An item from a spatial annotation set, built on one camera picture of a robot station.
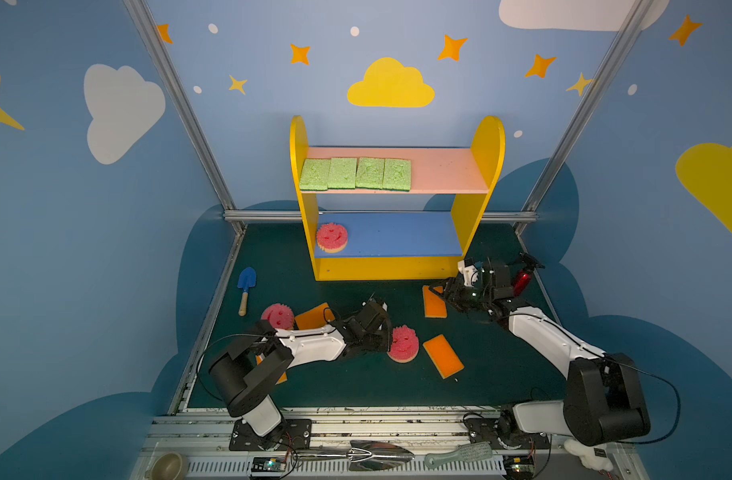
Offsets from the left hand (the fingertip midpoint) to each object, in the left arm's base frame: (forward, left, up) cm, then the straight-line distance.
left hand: (393, 336), depth 88 cm
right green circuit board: (-31, -30, -4) cm, 43 cm away
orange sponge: (-11, +32, -3) cm, 34 cm away
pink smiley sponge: (+7, +36, -1) cm, 37 cm away
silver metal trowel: (-30, +8, -2) cm, 31 cm away
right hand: (+10, -13, +11) cm, 20 cm away
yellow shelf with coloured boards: (+43, +3, +10) cm, 45 cm away
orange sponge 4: (-4, -15, -3) cm, 16 cm away
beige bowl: (-32, +54, -2) cm, 63 cm away
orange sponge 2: (+7, +25, -3) cm, 26 cm away
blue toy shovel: (+22, +51, -3) cm, 56 cm away
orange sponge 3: (+12, -14, -2) cm, 19 cm away
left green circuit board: (-31, +31, -4) cm, 45 cm away
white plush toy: (-29, -46, 0) cm, 55 cm away
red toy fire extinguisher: (+18, -43, +6) cm, 47 cm away
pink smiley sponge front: (-2, -3, 0) cm, 4 cm away
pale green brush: (-29, -17, -2) cm, 33 cm away
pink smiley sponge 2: (+28, +20, +14) cm, 37 cm away
